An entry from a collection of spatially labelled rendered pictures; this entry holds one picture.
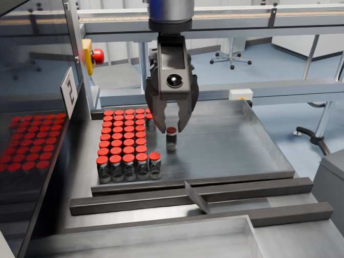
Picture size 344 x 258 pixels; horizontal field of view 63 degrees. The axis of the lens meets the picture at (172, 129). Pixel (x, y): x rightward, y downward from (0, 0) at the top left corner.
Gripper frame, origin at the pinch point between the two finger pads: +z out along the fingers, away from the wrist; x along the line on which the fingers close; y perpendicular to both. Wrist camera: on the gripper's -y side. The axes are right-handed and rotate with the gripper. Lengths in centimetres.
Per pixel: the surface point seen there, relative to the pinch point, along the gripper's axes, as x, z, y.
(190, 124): -5.3, 5.1, 9.1
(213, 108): -11.7, 3.8, 13.3
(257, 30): -53, 6, 91
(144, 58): 3, 19, 94
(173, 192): 1.3, 3.3, -13.5
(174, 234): 2.0, 3.8, -20.8
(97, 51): 15.7, -7.9, 24.3
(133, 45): 13, 70, 284
